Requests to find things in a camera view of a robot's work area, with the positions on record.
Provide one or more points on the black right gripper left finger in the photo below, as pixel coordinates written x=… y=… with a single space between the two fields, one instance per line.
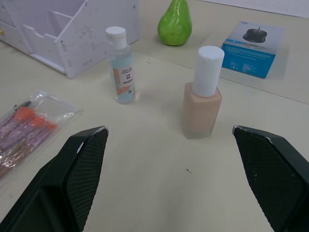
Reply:
x=60 y=183

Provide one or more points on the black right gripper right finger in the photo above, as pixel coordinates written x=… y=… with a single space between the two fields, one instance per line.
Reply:
x=275 y=178

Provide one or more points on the makeup brush set clear pouch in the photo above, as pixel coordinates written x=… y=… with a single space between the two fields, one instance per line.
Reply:
x=23 y=125

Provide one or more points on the white desktop makeup organizer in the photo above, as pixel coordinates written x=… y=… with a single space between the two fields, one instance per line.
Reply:
x=60 y=36

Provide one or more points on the beige foundation bottle white cap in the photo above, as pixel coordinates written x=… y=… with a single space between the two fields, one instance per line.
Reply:
x=202 y=106

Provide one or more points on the clear blue labelled toner bottle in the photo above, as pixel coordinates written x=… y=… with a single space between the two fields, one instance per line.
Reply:
x=122 y=72

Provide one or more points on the blue product box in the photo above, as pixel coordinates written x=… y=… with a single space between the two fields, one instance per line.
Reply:
x=251 y=50

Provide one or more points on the green pear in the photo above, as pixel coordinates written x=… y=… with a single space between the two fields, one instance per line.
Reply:
x=175 y=24

